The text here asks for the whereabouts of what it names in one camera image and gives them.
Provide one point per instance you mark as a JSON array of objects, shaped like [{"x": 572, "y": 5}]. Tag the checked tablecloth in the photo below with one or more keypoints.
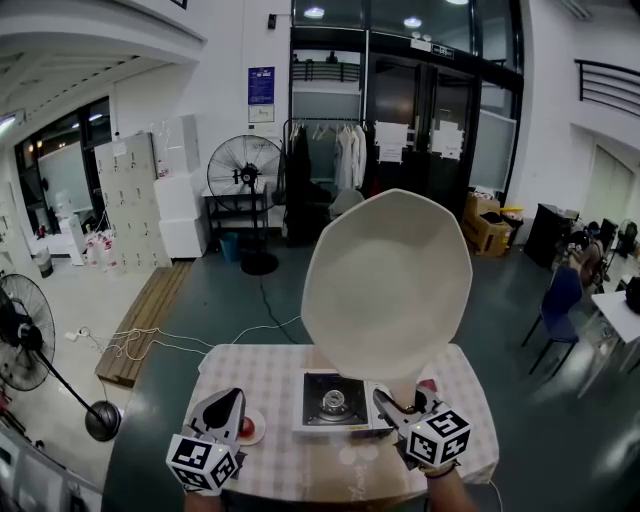
[{"x": 280, "y": 465}]

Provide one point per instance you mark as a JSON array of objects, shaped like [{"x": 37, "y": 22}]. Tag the clothes rack with garments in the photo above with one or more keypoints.
[{"x": 320, "y": 170}]

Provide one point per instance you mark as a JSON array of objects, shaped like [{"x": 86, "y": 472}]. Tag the blue chair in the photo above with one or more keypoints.
[{"x": 562, "y": 310}]

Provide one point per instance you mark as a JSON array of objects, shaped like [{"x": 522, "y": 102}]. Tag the small white plate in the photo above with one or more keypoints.
[{"x": 256, "y": 434}]

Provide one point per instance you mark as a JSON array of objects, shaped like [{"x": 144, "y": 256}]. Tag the person's left forearm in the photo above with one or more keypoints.
[{"x": 202, "y": 503}]

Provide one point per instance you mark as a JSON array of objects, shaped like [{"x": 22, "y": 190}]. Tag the red round fruit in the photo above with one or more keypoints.
[{"x": 248, "y": 426}]

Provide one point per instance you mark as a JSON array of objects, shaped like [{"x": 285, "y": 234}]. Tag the group of white jugs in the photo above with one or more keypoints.
[{"x": 102, "y": 252}]

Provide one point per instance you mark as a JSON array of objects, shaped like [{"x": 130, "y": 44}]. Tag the black metal side table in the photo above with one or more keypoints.
[{"x": 235, "y": 192}]

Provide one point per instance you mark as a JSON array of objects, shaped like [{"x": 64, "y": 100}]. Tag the black standing fan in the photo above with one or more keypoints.
[
  {"x": 25, "y": 340},
  {"x": 245, "y": 172}
]

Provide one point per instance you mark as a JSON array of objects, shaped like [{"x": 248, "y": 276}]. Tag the white table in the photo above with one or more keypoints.
[{"x": 617, "y": 312}]

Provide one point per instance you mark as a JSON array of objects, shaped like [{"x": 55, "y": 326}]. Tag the blue waste bin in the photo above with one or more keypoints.
[{"x": 229, "y": 246}]

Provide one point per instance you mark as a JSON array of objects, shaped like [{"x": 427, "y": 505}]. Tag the white frying pan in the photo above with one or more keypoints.
[{"x": 387, "y": 280}]

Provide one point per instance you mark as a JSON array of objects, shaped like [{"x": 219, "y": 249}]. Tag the brown cardboard box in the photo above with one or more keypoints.
[{"x": 484, "y": 227}]

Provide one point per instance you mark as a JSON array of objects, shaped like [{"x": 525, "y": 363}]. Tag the grey waste bin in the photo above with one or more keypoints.
[{"x": 44, "y": 261}]

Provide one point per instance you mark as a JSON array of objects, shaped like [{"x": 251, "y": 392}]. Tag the grey locker cabinet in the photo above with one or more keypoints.
[{"x": 131, "y": 200}]

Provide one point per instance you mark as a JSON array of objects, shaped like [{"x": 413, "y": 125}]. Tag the exit sign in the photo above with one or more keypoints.
[{"x": 443, "y": 51}]

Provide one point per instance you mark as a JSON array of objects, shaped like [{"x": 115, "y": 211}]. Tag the person's right forearm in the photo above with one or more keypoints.
[{"x": 452, "y": 492}]

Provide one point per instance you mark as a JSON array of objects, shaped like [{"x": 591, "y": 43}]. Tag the black cabinet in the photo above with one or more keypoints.
[{"x": 550, "y": 232}]

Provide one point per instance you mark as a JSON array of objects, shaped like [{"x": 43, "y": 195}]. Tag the white power strip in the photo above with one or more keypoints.
[{"x": 73, "y": 336}]

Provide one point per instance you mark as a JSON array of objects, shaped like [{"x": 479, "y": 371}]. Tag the white framed notice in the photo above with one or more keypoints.
[{"x": 261, "y": 114}]

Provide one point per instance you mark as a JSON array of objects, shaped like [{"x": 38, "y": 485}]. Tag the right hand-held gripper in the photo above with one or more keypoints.
[{"x": 440, "y": 435}]

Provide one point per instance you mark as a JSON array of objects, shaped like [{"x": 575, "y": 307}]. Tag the black double door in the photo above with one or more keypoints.
[{"x": 420, "y": 130}]

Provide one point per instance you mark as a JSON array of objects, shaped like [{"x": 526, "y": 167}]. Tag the stack of white foam boxes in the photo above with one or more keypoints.
[{"x": 177, "y": 205}]

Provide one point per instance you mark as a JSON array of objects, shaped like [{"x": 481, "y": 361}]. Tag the twin emergency light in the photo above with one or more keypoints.
[{"x": 421, "y": 41}]

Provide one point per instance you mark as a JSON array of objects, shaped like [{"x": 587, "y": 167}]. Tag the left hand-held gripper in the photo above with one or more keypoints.
[{"x": 200, "y": 457}]

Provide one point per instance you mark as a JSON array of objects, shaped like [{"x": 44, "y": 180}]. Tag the white paper sheet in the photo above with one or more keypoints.
[
  {"x": 391, "y": 141},
  {"x": 446, "y": 139}
]

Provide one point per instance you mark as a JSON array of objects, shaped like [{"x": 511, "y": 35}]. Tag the portable gas stove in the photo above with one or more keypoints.
[{"x": 334, "y": 402}]

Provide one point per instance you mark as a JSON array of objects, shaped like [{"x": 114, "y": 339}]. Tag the black wall railing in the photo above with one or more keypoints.
[{"x": 610, "y": 85}]

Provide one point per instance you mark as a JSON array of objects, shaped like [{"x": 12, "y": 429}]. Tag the blue wall poster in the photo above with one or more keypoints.
[{"x": 261, "y": 85}]

